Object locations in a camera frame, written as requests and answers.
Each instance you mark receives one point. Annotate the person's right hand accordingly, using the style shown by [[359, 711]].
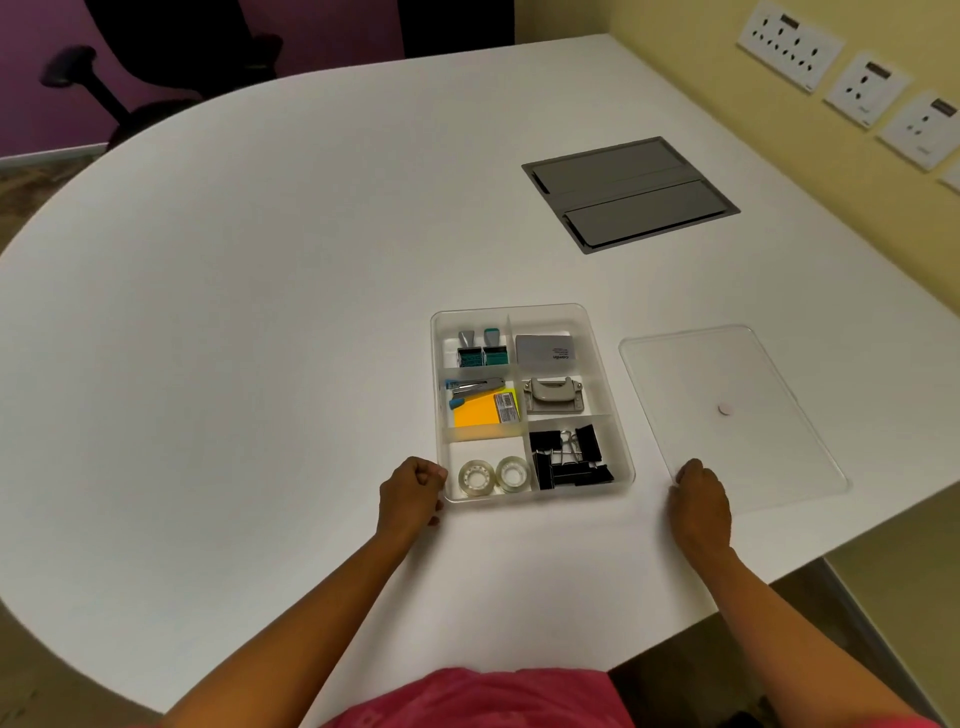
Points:
[[701, 514]]

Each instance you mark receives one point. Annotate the person's left hand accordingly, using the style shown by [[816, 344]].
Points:
[[401, 502]]

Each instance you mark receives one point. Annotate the person's left fingers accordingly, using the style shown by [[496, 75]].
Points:
[[431, 477]]

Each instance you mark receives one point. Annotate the person's right fingers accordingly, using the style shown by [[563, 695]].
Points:
[[690, 476]]

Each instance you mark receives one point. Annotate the person's right forearm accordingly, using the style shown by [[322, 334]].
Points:
[[795, 645]]

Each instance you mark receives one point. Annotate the person's left forearm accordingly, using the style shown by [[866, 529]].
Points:
[[300, 637]]

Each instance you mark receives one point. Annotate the clear tape roll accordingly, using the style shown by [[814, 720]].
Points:
[[476, 478], [512, 474]]

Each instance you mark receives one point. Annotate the clear plastic lid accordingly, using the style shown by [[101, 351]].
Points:
[[750, 450]]

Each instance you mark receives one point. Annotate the yellow sticky note pad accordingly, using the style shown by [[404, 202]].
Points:
[[480, 412]]

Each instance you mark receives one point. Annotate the clear plastic organizer tray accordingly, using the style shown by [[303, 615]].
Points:
[[517, 441]]

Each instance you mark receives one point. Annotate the silver blue stapler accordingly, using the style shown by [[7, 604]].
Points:
[[474, 391]]

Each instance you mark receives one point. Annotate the pile of black binder clips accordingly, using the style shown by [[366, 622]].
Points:
[[566, 457]]

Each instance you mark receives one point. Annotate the green staple box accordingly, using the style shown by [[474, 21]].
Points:
[[495, 356], [470, 357]]

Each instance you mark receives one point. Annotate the grey hole punch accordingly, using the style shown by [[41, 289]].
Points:
[[553, 396]]

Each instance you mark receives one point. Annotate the grey card box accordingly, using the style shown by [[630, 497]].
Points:
[[545, 352]]

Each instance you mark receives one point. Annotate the pink shirt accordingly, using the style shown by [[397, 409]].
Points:
[[480, 701]]

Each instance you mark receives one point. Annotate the black office chair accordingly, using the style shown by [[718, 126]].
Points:
[[172, 67]]

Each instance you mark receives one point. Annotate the large white wall socket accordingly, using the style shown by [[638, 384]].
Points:
[[791, 45]]

